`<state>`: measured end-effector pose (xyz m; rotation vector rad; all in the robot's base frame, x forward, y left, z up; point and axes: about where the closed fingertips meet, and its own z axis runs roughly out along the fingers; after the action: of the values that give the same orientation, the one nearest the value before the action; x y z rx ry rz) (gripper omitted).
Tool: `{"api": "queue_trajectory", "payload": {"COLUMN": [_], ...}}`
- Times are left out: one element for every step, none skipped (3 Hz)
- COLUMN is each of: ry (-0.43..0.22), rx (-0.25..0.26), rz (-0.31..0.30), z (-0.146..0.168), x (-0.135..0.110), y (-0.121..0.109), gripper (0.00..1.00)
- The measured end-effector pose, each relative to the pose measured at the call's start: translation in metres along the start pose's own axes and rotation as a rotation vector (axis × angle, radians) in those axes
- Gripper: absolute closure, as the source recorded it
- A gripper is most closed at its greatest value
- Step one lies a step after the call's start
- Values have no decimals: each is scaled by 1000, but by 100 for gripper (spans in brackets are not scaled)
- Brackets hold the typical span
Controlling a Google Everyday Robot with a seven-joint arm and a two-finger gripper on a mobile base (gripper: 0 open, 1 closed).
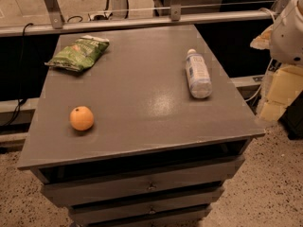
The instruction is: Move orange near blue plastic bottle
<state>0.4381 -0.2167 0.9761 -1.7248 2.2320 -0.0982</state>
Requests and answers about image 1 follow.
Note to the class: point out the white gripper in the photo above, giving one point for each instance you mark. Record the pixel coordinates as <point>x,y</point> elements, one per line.
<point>288,39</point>

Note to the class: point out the orange fruit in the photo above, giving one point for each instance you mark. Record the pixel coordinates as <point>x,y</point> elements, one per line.
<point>81,118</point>

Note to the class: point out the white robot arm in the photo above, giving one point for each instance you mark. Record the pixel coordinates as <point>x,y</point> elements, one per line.
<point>284,39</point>

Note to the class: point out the blue plastic bottle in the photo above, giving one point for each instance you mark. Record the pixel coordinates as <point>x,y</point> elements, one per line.
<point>198,78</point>

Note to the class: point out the grey drawer cabinet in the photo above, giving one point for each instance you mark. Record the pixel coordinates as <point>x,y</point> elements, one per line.
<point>155,153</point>

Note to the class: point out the white power strip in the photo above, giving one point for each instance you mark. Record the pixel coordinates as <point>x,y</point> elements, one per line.
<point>99,16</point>

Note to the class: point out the green chip bag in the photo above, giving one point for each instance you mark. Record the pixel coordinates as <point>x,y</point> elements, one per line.
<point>80,55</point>

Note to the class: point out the metal guard rail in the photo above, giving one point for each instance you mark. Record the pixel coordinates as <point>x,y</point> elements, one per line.
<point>39,17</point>

